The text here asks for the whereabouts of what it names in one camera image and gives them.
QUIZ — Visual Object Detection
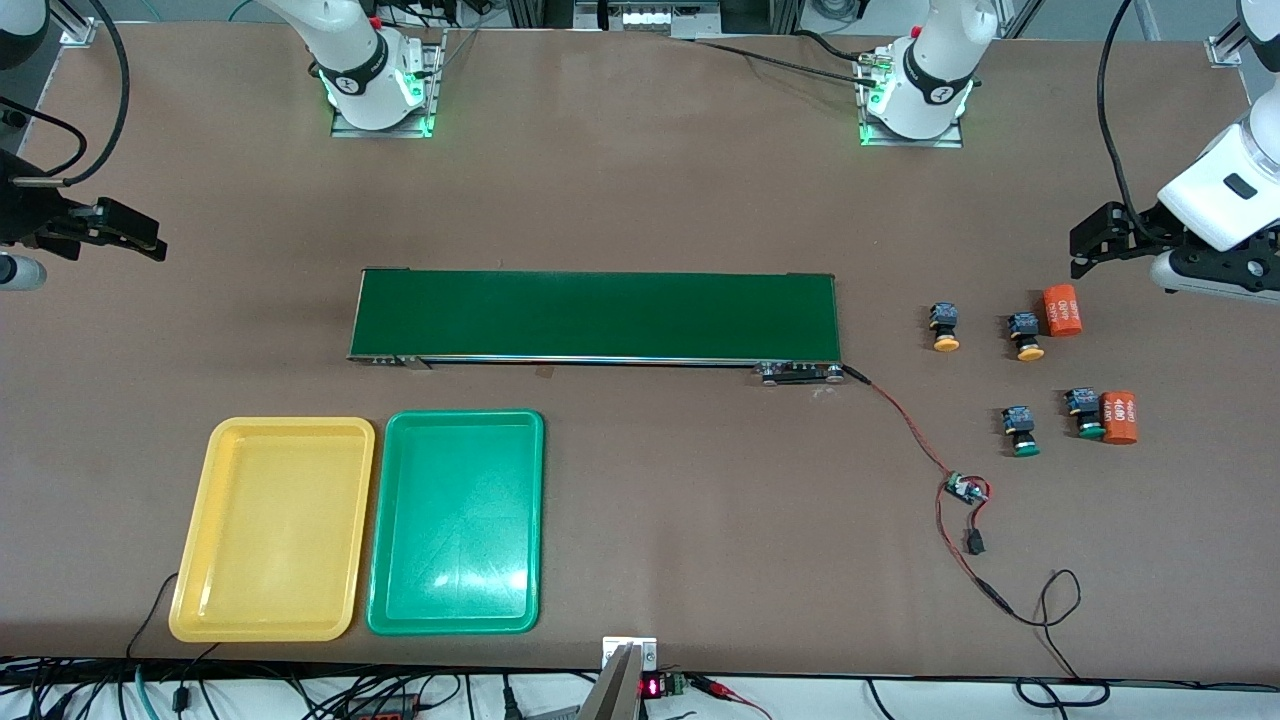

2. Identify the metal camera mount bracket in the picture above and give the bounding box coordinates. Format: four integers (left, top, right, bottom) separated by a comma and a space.
575, 636, 659, 720

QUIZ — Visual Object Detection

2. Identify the red black clip lead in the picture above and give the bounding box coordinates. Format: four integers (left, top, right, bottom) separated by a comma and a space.
690, 674, 773, 720

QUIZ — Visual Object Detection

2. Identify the red black wire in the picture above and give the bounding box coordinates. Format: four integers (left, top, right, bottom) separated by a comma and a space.
843, 366, 1013, 613

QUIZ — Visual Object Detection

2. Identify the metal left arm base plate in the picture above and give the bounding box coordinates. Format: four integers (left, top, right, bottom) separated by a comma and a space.
855, 50, 966, 149

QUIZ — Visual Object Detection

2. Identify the black power cable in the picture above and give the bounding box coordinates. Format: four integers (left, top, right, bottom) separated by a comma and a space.
668, 35, 886, 86

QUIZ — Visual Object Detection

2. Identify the orange cylinder with white print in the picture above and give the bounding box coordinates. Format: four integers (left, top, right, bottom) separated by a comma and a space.
1042, 283, 1085, 338
1099, 390, 1141, 446

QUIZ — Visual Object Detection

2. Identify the yellow plastic tray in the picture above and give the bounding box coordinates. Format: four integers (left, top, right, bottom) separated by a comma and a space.
168, 416, 377, 643

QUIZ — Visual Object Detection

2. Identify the green conveyor belt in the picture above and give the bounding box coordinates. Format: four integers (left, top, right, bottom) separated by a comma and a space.
347, 267, 847, 387

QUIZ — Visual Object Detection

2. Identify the white device with lights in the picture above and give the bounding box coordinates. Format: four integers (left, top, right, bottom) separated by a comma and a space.
575, 0, 723, 39

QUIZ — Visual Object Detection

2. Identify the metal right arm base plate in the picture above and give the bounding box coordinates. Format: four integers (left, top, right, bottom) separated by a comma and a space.
330, 30, 446, 139

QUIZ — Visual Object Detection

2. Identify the green plastic tray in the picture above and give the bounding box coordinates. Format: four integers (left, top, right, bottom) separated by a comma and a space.
366, 409, 546, 637

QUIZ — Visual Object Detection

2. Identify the thin black cable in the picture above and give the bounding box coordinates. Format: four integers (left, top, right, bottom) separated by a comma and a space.
1005, 568, 1111, 706
125, 572, 181, 661

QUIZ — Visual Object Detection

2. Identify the green push button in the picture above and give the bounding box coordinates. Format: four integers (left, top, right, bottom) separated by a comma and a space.
1003, 405, 1042, 459
1064, 387, 1106, 441

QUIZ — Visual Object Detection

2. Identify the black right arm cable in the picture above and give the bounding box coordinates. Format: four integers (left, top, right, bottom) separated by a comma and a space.
0, 0, 131, 191

